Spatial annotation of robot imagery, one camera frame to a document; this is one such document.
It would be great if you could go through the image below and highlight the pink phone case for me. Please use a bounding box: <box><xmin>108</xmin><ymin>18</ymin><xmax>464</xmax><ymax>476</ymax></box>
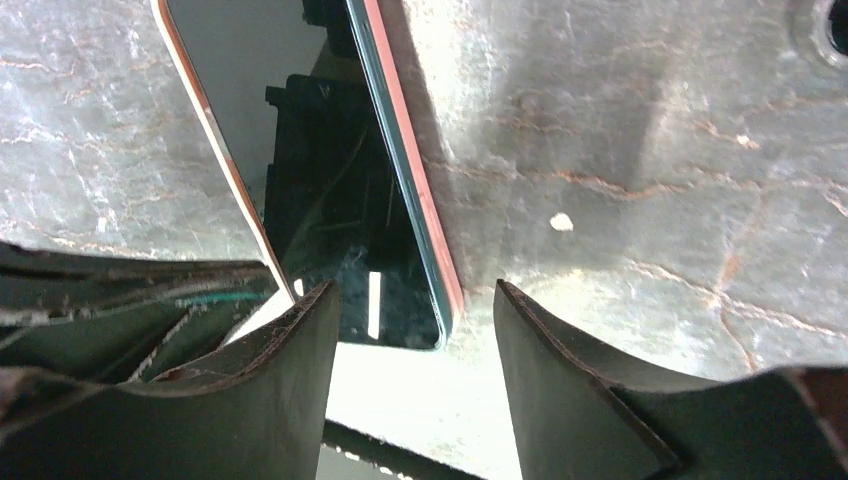
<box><xmin>150</xmin><ymin>1</ymin><xmax>465</xmax><ymax>320</ymax></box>

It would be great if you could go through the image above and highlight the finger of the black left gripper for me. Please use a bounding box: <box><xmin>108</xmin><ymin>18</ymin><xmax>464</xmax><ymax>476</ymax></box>
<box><xmin>1</xmin><ymin>243</ymin><xmax>278</xmax><ymax>384</ymax></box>

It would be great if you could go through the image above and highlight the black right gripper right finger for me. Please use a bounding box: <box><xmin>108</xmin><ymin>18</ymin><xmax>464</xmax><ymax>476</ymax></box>
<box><xmin>493</xmin><ymin>280</ymin><xmax>847</xmax><ymax>479</ymax></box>

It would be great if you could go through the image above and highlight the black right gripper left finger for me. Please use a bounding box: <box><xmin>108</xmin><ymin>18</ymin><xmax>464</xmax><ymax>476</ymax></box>
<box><xmin>1</xmin><ymin>281</ymin><xmax>341</xmax><ymax>479</ymax></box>

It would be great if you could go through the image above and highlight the dark green smartphone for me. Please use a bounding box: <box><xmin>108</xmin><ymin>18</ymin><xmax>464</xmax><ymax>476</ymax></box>
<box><xmin>165</xmin><ymin>1</ymin><xmax>454</xmax><ymax>351</ymax></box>

